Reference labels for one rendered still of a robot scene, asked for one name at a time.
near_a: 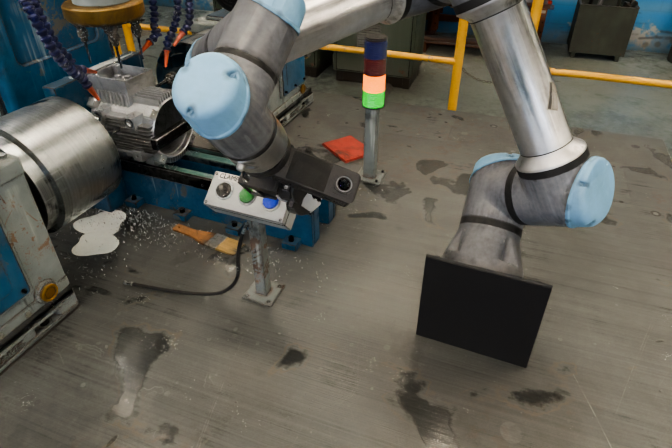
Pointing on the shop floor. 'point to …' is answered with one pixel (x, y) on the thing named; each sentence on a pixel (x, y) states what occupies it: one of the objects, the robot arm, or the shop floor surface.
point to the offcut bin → (603, 24)
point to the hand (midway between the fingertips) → (319, 201)
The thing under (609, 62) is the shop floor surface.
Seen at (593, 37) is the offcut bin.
